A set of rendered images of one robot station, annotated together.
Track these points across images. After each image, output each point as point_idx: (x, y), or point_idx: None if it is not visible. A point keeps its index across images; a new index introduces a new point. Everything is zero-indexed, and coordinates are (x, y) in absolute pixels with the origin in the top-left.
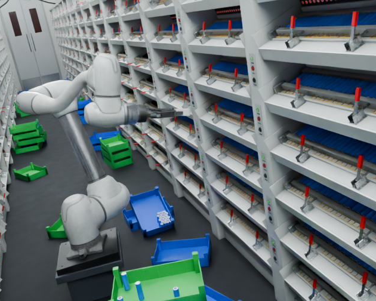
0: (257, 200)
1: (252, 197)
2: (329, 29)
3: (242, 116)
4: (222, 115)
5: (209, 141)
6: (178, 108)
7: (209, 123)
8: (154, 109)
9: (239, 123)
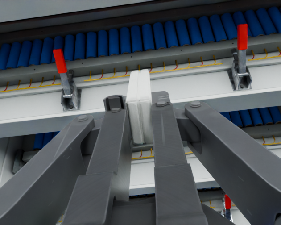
0: (212, 198)
1: (230, 201)
2: None
3: (247, 32)
4: (61, 82)
5: (7, 171)
6: (136, 89)
7: (42, 121)
8: (206, 221)
9: (185, 68)
